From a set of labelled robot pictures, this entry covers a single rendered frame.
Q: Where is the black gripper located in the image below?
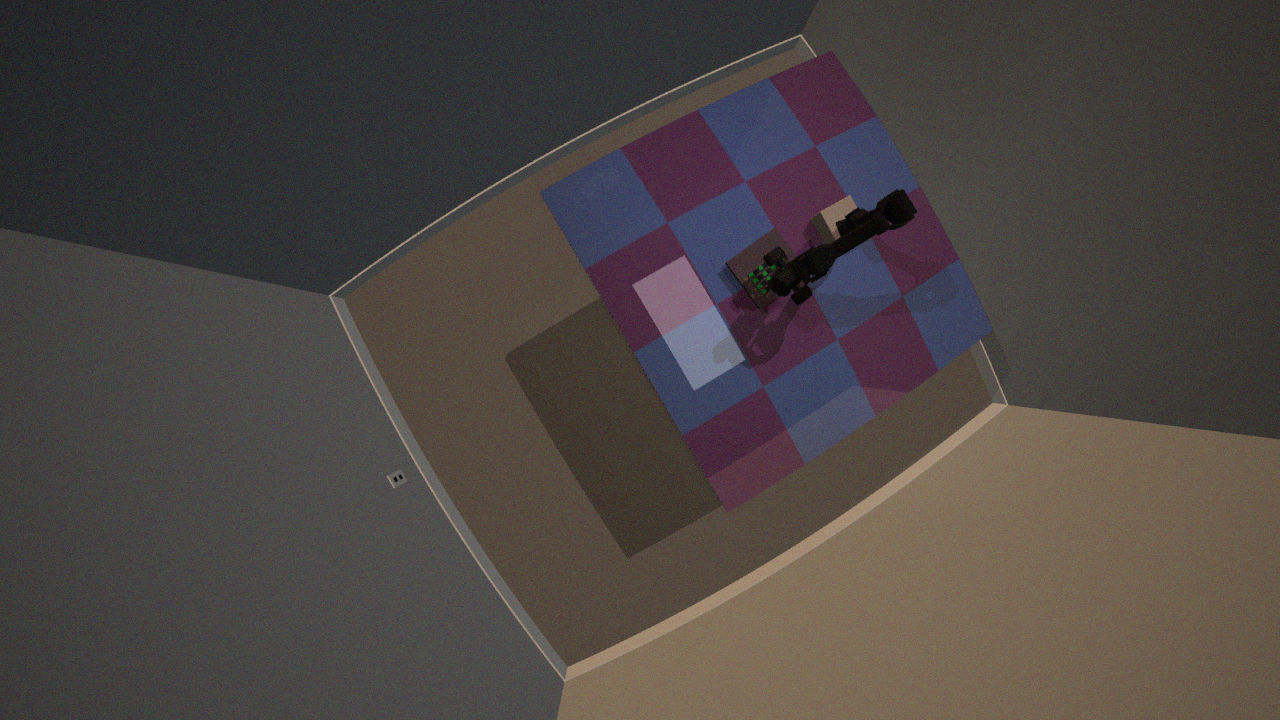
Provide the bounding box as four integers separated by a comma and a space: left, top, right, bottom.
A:
763, 246, 812, 304

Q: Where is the brown switch panel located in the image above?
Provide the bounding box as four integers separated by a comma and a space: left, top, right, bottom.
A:
726, 227, 797, 309

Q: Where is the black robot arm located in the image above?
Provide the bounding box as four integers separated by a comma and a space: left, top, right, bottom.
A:
767, 190, 916, 296

